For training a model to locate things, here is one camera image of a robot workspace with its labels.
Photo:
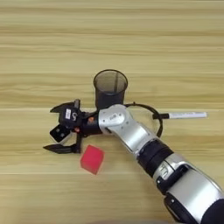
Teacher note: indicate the white marker black cap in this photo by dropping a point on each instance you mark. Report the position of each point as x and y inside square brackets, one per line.
[186, 115]

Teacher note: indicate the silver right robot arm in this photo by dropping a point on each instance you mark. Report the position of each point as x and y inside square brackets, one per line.
[137, 134]

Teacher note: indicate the red foam cube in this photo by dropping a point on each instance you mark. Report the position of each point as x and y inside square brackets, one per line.
[92, 160]

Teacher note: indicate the black mesh pen cup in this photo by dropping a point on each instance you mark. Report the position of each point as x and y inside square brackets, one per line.
[110, 97]

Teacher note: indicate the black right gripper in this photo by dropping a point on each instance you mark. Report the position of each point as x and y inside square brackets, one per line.
[92, 124]

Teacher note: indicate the small black box white label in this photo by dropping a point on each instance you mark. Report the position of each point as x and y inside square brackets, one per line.
[68, 116]

